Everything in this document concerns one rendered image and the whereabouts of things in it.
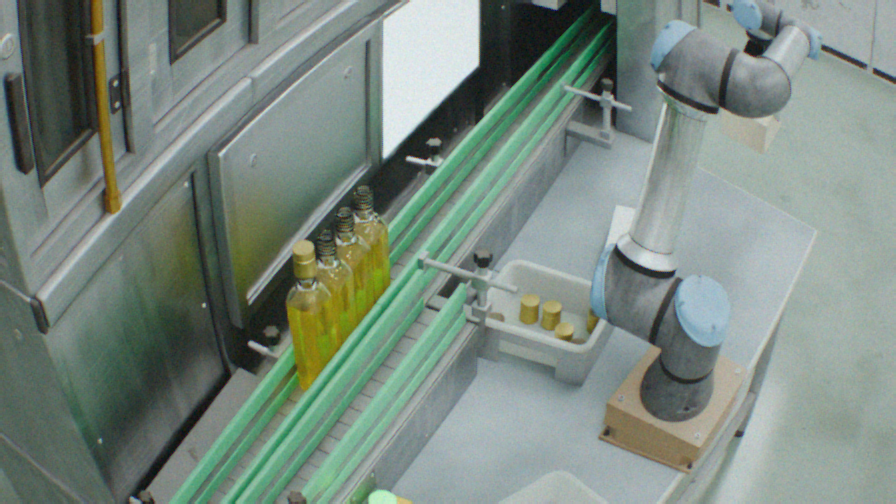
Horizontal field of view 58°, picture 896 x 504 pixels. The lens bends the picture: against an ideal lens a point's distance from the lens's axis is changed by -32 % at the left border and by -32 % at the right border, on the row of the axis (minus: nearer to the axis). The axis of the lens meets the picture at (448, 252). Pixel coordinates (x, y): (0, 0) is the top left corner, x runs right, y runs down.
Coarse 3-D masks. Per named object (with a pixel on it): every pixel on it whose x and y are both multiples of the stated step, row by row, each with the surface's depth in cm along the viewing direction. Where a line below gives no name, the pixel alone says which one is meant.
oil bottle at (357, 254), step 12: (360, 240) 171; (348, 252) 170; (360, 252) 171; (360, 264) 172; (360, 276) 173; (360, 288) 174; (372, 288) 178; (360, 300) 175; (372, 300) 179; (360, 312) 177
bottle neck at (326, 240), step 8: (320, 232) 165; (328, 232) 165; (320, 240) 163; (328, 240) 163; (336, 240) 164; (320, 248) 164; (328, 248) 164; (336, 248) 165; (320, 256) 165; (328, 256) 164; (336, 256) 166; (320, 264) 166; (328, 264) 165; (336, 264) 166
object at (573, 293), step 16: (512, 272) 207; (528, 272) 206; (544, 272) 205; (560, 272) 204; (496, 288) 202; (528, 288) 208; (544, 288) 207; (560, 288) 205; (576, 288) 203; (496, 304) 203; (512, 304) 209; (576, 304) 205; (496, 320) 195; (512, 320) 205; (560, 320) 205; (576, 320) 205; (528, 336) 192; (544, 336) 192; (576, 336) 202; (592, 336) 191
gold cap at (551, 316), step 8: (544, 304) 202; (552, 304) 202; (560, 304) 202; (544, 312) 201; (552, 312) 200; (560, 312) 201; (544, 320) 202; (552, 320) 201; (544, 328) 203; (552, 328) 203
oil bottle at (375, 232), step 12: (360, 228) 174; (372, 228) 174; (384, 228) 177; (372, 240) 174; (384, 240) 178; (372, 252) 175; (384, 252) 179; (372, 264) 177; (384, 264) 180; (372, 276) 178; (384, 276) 182; (384, 288) 183
